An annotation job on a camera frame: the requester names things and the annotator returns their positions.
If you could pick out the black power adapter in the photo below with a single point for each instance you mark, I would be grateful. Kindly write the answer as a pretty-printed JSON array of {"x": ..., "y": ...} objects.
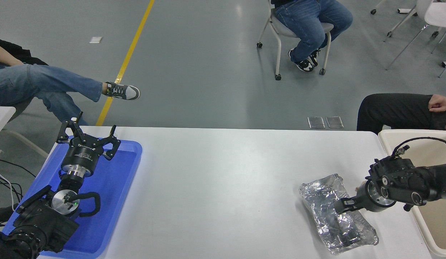
[{"x": 1, "y": 214}]

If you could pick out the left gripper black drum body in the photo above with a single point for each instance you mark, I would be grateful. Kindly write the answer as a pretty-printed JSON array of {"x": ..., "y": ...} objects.
[{"x": 82, "y": 154}]

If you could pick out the chair leg with castor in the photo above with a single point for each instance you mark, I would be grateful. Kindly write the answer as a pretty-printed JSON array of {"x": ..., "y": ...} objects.
[{"x": 373, "y": 11}]

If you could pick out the person with crossed legs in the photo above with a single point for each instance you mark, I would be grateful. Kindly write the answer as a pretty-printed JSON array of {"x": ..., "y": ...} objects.
[{"x": 46, "y": 81}]

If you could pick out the person's forearm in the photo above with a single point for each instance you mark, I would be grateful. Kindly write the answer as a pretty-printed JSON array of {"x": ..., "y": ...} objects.
[{"x": 5, "y": 57}]

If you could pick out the blue plastic tray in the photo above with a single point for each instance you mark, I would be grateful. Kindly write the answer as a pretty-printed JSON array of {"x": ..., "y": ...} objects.
[{"x": 115, "y": 187}]

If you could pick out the crumpled tan paper ball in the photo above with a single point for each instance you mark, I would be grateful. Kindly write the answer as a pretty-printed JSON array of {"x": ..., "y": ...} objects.
[{"x": 360, "y": 187}]

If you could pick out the large pale bin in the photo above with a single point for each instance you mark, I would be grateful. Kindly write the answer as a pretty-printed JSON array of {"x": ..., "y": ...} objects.
[{"x": 435, "y": 223}]

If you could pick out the white side table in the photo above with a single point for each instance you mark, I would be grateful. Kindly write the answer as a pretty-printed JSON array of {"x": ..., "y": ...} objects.
[{"x": 1, "y": 117}]

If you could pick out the white seat chair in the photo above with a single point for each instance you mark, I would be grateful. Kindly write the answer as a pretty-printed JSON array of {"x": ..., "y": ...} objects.
[{"x": 438, "y": 14}]

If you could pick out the foil plate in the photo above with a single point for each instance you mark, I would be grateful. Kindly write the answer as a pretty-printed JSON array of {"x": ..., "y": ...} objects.
[{"x": 367, "y": 233}]

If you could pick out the person in dark trousers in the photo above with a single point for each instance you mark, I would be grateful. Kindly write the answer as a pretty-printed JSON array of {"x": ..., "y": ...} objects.
[{"x": 392, "y": 111}]

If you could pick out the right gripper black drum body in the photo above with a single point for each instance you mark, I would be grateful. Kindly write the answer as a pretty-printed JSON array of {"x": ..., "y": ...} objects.
[{"x": 365, "y": 201}]

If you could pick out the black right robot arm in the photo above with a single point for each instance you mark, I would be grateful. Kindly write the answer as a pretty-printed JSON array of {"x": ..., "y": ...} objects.
[{"x": 406, "y": 180}]

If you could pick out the person seated on chair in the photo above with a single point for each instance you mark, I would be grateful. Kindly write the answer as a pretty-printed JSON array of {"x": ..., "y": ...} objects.
[{"x": 309, "y": 21}]

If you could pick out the grey seat wheeled chair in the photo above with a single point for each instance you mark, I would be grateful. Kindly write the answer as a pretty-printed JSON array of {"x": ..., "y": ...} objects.
[{"x": 286, "y": 31}]

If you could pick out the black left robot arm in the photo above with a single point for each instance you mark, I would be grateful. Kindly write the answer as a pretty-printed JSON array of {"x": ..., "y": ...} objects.
[{"x": 39, "y": 223}]

